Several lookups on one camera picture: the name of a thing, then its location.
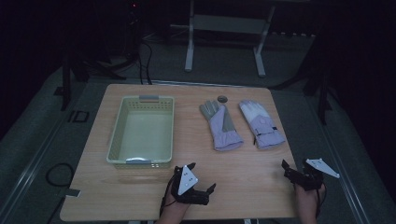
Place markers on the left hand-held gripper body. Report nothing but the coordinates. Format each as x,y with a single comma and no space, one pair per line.
186,182

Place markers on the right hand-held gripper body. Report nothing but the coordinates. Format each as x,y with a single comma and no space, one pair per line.
311,179

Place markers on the purple glove with grey palm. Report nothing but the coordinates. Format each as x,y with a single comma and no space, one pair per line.
222,132

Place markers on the purple glove with white fingers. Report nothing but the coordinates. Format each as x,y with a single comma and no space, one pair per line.
261,124

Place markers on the pale green plastic basket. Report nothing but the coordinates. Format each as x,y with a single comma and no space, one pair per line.
143,137

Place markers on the person's right hand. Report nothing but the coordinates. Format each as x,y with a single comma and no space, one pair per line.
306,197

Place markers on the person's left hand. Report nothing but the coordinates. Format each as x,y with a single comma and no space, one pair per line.
174,208

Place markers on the black tripod stand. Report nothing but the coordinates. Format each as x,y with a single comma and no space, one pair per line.
77,68
322,93

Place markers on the round dark table grommet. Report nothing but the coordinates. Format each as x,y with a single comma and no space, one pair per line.
222,99

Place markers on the grey tape piece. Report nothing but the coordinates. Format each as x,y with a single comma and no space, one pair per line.
72,193

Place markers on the white metal stand frame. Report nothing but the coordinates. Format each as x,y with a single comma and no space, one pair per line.
224,24

